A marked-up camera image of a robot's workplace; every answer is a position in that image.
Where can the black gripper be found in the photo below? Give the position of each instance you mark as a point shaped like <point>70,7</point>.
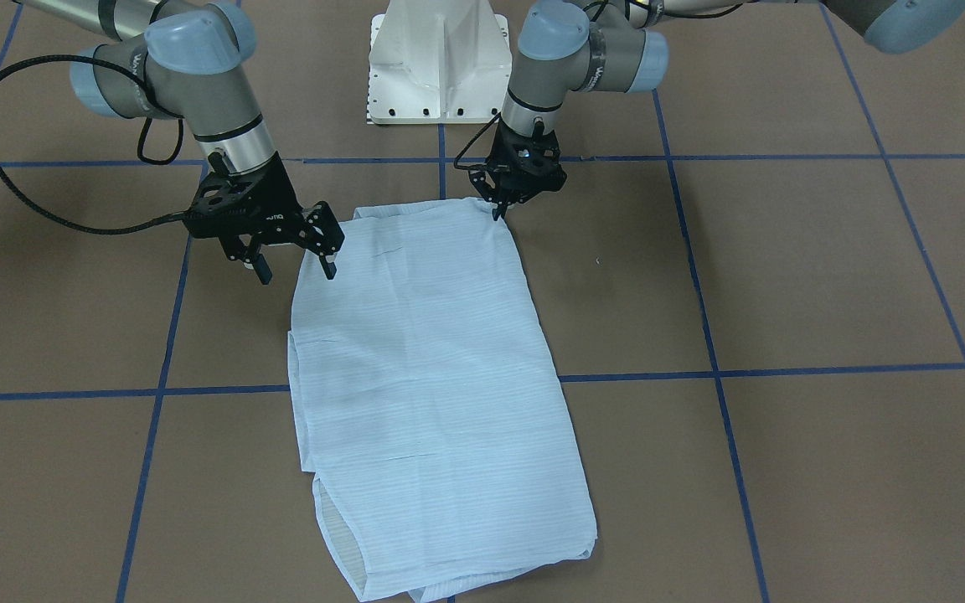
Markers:
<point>278,204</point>
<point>551,178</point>

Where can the light blue button-up shirt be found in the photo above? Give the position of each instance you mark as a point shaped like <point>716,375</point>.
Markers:
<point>428,409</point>

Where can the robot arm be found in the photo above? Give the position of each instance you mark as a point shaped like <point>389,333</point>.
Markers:
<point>564,47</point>
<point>174,60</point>

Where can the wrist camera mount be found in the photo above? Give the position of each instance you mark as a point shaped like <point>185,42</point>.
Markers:
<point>526,169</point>
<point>245,204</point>

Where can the white camera stand base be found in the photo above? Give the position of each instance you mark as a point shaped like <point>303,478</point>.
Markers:
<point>437,63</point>

